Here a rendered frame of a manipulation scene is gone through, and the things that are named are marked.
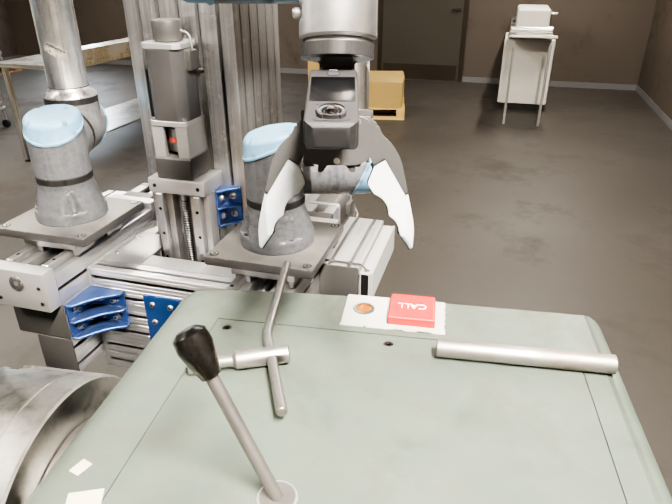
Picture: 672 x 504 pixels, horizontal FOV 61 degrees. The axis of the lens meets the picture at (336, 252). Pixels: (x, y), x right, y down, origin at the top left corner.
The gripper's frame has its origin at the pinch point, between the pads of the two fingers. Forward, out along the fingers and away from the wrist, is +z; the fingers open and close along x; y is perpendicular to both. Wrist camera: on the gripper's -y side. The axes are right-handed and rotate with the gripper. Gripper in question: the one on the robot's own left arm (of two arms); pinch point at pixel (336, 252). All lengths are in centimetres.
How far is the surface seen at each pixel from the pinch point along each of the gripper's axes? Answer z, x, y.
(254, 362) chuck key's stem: 13.8, 9.1, 5.0
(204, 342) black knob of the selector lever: 5.3, 10.7, -11.7
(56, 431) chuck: 20.8, 30.7, 2.0
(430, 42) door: -153, -144, 864
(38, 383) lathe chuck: 17.2, 34.6, 6.4
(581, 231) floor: 52, -171, 336
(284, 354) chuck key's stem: 13.1, 5.8, 5.8
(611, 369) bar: 14.0, -30.8, 3.9
